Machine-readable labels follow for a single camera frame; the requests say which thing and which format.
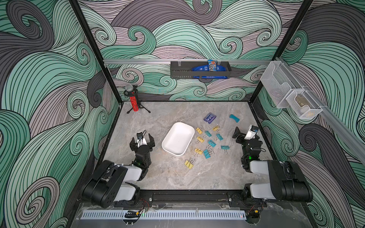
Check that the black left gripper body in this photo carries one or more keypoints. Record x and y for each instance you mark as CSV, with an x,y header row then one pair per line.
x,y
148,147

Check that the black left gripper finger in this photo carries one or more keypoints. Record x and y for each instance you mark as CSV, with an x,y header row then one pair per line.
x,y
133,145
151,142

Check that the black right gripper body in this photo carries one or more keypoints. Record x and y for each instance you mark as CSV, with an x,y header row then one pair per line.
x,y
246,139

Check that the teal binder clip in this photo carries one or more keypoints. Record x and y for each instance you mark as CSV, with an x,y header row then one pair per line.
x,y
225,148
207,134
211,143
208,153
218,137

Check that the teal binder clip top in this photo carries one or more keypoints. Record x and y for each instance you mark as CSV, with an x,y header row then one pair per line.
x,y
218,137

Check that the white plastic storage box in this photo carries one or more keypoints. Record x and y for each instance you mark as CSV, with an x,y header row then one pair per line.
x,y
178,139

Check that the yellow binder clip long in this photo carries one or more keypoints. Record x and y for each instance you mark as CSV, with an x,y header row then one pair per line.
x,y
200,130

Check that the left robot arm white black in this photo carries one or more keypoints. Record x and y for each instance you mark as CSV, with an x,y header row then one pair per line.
x,y
112,184

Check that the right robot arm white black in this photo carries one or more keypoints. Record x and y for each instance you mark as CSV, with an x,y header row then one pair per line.
x,y
286,180

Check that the blue playing card box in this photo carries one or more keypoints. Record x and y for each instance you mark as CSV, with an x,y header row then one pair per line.
x,y
210,118

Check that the teal tape dispenser piece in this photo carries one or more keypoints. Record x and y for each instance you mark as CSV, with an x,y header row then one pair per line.
x,y
236,119

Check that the red glitter microphone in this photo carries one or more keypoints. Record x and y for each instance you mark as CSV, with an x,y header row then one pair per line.
x,y
134,103

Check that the black microphone tripod stand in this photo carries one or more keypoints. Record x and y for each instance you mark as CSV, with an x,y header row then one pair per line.
x,y
132,93

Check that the blue package in basket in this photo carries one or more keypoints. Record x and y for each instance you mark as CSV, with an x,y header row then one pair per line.
x,y
210,67

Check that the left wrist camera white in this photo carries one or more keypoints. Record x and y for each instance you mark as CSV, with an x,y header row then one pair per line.
x,y
140,138

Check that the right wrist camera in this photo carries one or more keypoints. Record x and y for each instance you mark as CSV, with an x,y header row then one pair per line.
x,y
253,130

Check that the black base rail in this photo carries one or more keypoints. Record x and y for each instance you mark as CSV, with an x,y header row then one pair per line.
x,y
243,199

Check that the clear plastic wall bin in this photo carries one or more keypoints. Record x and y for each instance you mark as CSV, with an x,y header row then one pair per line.
x,y
286,91

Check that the white slotted cable duct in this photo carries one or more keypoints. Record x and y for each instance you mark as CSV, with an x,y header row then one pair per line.
x,y
168,215

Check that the black wall basket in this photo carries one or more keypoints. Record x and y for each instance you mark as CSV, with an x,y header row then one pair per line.
x,y
184,70

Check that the aluminium rail back wall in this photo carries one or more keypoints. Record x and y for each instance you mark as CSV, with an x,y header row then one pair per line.
x,y
168,61

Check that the aluminium rail wall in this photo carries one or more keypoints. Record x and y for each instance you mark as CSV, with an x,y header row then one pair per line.
x,y
168,61
339,128

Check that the aluminium rail right wall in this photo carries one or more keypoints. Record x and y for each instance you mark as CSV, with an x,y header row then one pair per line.
x,y
339,128

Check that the black vertical frame post right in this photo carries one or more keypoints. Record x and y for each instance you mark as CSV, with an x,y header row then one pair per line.
x,y
293,28

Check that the black vertical frame post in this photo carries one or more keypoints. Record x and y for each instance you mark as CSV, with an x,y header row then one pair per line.
x,y
87,31
293,28

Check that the black vertical frame post left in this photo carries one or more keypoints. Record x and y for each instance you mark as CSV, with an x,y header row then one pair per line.
x,y
87,31

